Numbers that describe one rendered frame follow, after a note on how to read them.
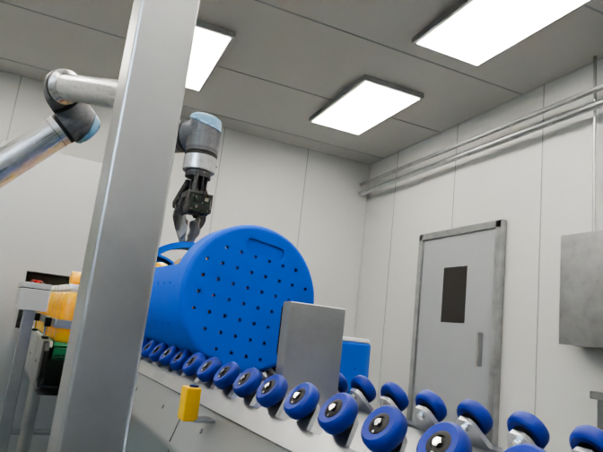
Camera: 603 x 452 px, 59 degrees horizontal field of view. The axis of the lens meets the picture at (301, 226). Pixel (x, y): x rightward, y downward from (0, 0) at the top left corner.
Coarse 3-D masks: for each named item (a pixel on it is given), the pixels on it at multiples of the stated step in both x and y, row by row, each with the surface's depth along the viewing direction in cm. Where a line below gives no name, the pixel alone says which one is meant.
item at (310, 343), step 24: (288, 312) 79; (312, 312) 81; (336, 312) 83; (288, 336) 78; (312, 336) 80; (336, 336) 82; (288, 360) 78; (312, 360) 80; (336, 360) 82; (288, 384) 77; (336, 384) 82
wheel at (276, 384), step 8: (272, 376) 69; (280, 376) 68; (264, 384) 69; (272, 384) 68; (280, 384) 67; (264, 392) 67; (272, 392) 66; (280, 392) 66; (264, 400) 66; (272, 400) 66; (280, 400) 67
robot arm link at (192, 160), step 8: (192, 152) 145; (184, 160) 146; (192, 160) 144; (200, 160) 144; (208, 160) 145; (216, 160) 149; (184, 168) 146; (192, 168) 145; (200, 168) 144; (208, 168) 145; (216, 168) 151
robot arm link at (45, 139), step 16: (64, 112) 184; (80, 112) 186; (32, 128) 184; (48, 128) 184; (64, 128) 185; (80, 128) 188; (96, 128) 192; (16, 144) 181; (32, 144) 182; (48, 144) 185; (64, 144) 189; (0, 160) 179; (16, 160) 181; (32, 160) 184; (0, 176) 180; (16, 176) 184
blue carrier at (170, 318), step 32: (160, 256) 175; (192, 256) 98; (224, 256) 100; (256, 256) 104; (288, 256) 107; (160, 288) 107; (192, 288) 96; (224, 288) 100; (256, 288) 103; (288, 288) 106; (160, 320) 108; (192, 320) 96; (224, 320) 99; (256, 320) 102; (192, 352) 101; (224, 352) 98; (256, 352) 101
